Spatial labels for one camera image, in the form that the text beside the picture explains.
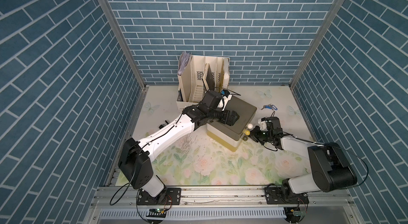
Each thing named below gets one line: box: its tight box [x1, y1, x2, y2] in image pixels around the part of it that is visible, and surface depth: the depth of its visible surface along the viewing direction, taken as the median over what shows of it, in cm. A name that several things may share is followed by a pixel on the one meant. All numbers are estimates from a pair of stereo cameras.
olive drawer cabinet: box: [206, 95, 258, 152], surface depth 82 cm
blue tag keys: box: [261, 104, 278, 111], surface depth 111 cm
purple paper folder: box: [177, 50, 192, 76], surface depth 95 cm
